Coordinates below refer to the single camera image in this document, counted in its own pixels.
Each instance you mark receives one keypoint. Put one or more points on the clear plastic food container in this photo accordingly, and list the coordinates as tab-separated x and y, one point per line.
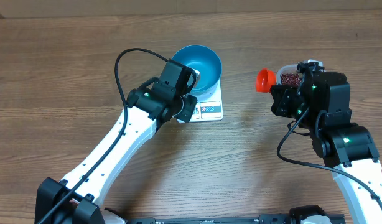
287	69

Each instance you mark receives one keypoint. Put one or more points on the white digital kitchen scale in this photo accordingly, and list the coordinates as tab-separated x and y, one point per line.
209	105

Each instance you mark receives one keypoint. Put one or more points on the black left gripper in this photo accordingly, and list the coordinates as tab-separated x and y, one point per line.
186	116

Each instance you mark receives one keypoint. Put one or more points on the blue plastic bowl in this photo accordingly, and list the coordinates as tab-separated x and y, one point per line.
204	60

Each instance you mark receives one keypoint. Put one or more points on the orange measuring scoop blue handle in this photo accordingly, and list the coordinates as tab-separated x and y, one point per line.
264	80

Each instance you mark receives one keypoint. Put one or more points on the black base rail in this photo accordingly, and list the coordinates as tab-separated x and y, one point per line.
305	214

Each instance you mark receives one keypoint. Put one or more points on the red adzuki beans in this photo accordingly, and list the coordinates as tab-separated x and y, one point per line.
290	79

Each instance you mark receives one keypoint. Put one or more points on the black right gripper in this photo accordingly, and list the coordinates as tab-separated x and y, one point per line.
280	100

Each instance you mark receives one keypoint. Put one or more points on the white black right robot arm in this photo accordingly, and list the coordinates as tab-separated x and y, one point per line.
321	104

